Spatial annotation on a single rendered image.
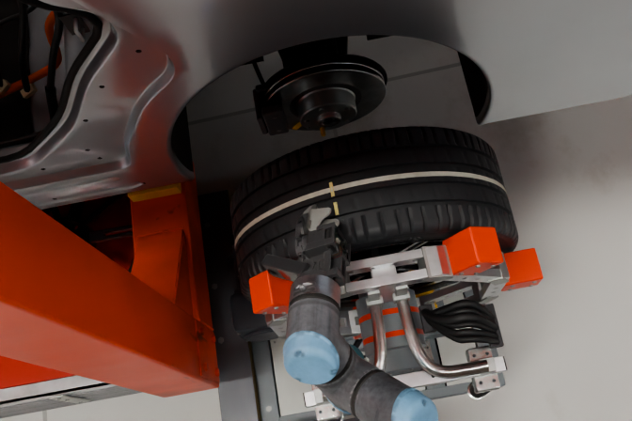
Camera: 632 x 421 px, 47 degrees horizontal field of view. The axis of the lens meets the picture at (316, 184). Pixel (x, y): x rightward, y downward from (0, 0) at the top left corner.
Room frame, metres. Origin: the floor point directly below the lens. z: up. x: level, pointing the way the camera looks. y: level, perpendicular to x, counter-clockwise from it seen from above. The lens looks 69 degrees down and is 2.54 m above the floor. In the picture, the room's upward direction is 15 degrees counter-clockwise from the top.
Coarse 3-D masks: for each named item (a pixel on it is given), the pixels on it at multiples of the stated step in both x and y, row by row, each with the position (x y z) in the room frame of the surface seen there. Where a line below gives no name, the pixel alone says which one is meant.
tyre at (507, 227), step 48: (336, 144) 0.60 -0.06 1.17; (384, 144) 0.58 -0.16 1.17; (432, 144) 0.56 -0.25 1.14; (480, 144) 0.57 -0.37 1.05; (240, 192) 0.62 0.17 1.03; (288, 192) 0.55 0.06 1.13; (336, 192) 0.50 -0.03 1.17; (384, 192) 0.47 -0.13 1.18; (432, 192) 0.46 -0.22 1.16; (480, 192) 0.45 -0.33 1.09; (240, 240) 0.52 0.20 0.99; (288, 240) 0.45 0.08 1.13; (384, 240) 0.39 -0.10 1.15; (432, 288) 0.38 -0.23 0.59
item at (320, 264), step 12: (324, 228) 0.41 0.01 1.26; (336, 228) 0.40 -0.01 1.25; (312, 240) 0.39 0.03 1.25; (324, 240) 0.38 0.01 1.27; (336, 240) 0.38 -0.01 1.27; (300, 252) 0.38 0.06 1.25; (312, 252) 0.37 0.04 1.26; (324, 252) 0.36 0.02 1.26; (336, 252) 0.36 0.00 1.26; (348, 252) 0.36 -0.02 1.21; (312, 264) 0.35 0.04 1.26; (324, 264) 0.34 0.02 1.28; (336, 264) 0.34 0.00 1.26; (348, 264) 0.34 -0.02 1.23; (300, 276) 0.32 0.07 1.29; (336, 276) 0.31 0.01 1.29
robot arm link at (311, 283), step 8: (296, 280) 0.32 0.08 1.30; (304, 280) 0.31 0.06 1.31; (312, 280) 0.31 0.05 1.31; (320, 280) 0.30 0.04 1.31; (328, 280) 0.30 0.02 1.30; (296, 288) 0.30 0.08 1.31; (304, 288) 0.29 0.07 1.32; (312, 288) 0.29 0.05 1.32; (320, 288) 0.29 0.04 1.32; (328, 288) 0.28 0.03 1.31; (336, 288) 0.28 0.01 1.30; (296, 296) 0.29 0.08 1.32; (336, 296) 0.27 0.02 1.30
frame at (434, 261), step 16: (384, 256) 0.36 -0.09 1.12; (400, 256) 0.35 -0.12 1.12; (416, 256) 0.35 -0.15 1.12; (432, 256) 0.34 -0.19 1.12; (448, 256) 0.33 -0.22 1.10; (352, 272) 0.36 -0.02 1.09; (416, 272) 0.32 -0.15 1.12; (432, 272) 0.31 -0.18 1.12; (448, 272) 0.30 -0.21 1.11; (496, 272) 0.30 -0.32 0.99; (352, 288) 0.32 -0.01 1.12; (368, 288) 0.31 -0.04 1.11; (384, 288) 0.31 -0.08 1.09; (448, 288) 0.35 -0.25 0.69; (464, 288) 0.33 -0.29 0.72; (480, 288) 0.31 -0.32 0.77; (496, 288) 0.29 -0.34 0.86; (432, 304) 0.33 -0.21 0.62; (272, 320) 0.33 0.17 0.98; (352, 320) 0.35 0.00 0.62
